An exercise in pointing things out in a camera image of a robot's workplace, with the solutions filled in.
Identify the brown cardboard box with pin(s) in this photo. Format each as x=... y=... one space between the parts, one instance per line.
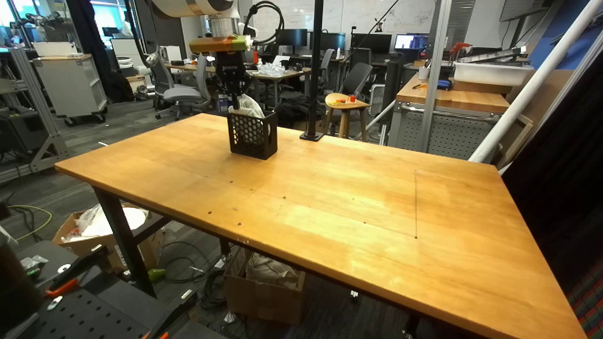
x=265 y=293

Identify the grey office chair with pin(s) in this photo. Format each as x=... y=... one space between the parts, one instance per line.
x=182 y=92

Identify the round wooden stool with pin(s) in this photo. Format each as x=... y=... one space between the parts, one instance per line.
x=344 y=101

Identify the black vertical pole with base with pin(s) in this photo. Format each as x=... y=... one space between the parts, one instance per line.
x=314 y=62

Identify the black computer monitor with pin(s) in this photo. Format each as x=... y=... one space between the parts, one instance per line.
x=295 y=37
x=372 y=43

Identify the black perforated board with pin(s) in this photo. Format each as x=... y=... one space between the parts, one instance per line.
x=95 y=312

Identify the cardboard box with white bag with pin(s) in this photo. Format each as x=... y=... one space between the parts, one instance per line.
x=95 y=220

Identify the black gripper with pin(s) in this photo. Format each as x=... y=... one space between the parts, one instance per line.
x=231 y=69

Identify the blue board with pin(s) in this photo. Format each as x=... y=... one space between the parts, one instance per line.
x=553 y=24

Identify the black perforated plastic basket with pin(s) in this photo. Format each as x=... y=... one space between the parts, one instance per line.
x=254 y=137

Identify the small orange toy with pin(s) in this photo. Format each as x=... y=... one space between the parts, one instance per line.
x=348 y=98

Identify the grey vertical metal post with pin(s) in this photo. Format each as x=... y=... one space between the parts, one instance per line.
x=436 y=75

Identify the white plastic bin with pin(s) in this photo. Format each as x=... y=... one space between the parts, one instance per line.
x=493 y=73

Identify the open laptop with lit screen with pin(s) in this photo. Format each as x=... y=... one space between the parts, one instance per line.
x=410 y=41

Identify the black metal table leg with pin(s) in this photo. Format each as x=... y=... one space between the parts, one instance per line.
x=125 y=241

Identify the black cloth curtain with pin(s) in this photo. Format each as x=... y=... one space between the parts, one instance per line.
x=559 y=188

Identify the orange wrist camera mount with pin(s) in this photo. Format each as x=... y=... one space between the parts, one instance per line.
x=218 y=43

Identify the white diagonal pole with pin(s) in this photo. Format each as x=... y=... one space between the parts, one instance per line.
x=534 y=84

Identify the cluttered background desk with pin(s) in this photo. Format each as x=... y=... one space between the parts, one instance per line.
x=284 y=73

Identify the wooden workbench with perforated panel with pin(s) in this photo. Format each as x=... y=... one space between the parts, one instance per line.
x=453 y=96

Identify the grey metal shelf frame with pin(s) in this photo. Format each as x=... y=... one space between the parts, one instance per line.
x=44 y=107

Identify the colourful striped panel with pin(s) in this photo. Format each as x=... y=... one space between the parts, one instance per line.
x=591 y=307

